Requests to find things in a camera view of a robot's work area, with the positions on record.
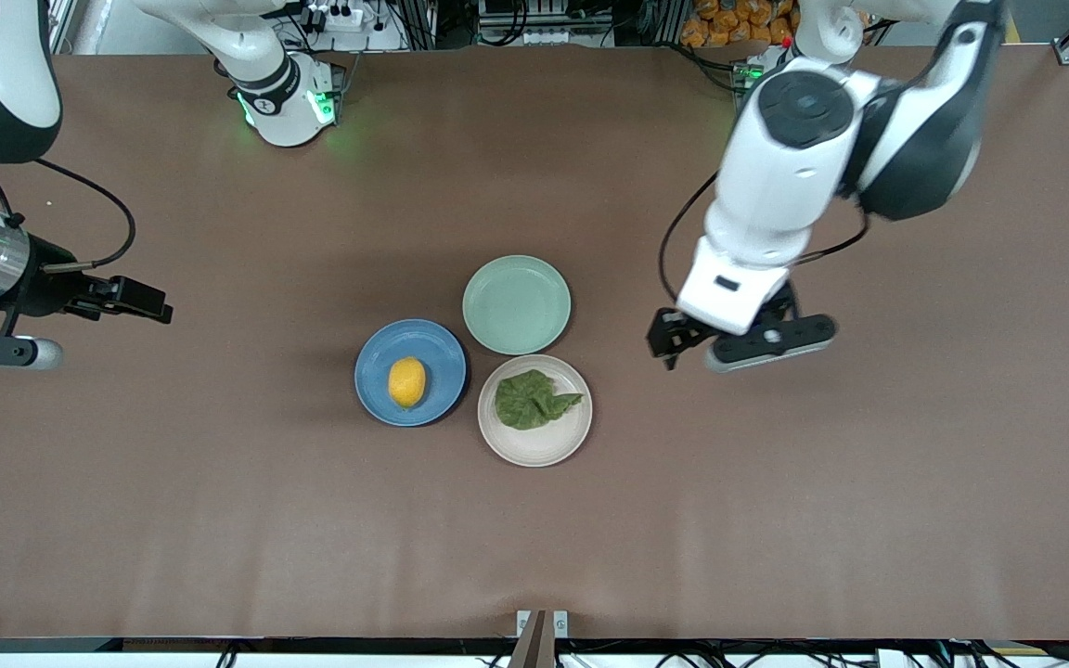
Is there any white power strip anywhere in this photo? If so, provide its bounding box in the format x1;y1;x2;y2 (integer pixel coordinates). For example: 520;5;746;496
305;2;366;31

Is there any green lettuce leaf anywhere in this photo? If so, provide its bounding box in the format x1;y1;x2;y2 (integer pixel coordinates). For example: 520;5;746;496
495;369;585;431

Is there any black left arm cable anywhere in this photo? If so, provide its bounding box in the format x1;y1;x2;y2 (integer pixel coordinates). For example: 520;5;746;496
658;172;871;304

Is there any blue plate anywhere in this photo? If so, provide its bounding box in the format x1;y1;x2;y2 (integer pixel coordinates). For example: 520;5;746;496
354;319;468;428

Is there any pale green plate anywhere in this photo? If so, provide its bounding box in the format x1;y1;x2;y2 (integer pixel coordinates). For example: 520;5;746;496
461;254;573;356

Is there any metal table edge bracket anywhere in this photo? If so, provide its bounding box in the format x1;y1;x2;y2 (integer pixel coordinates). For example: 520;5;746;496
516;610;570;639

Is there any beige plate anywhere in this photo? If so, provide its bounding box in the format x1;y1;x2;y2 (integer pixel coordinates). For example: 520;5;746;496
477;353;594;468

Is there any brown wooden post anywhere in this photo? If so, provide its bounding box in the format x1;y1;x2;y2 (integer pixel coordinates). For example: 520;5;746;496
508;610;557;668

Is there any yellow lemon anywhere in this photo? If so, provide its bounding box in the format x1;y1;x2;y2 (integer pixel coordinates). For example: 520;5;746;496
387;356;428;409

